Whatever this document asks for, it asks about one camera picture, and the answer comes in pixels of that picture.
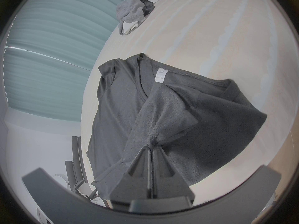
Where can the white garment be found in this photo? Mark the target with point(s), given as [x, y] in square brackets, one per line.
[128, 28]

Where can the bed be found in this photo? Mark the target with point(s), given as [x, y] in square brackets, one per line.
[210, 31]

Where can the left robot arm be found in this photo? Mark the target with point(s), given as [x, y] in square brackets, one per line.
[86, 190]

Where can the black T-shirt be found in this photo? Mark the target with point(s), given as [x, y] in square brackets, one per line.
[175, 115]

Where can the grey garment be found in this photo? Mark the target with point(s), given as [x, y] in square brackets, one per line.
[130, 10]

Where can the round white mirror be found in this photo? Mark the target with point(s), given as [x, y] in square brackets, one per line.
[59, 177]

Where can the blue-green curtain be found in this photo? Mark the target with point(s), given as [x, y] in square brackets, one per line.
[70, 24]
[46, 90]

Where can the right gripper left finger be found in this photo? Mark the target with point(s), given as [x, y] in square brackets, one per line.
[133, 188]

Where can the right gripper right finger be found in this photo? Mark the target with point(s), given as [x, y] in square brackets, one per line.
[170, 188]

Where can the black shiny garment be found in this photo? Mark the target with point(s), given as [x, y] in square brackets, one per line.
[147, 7]

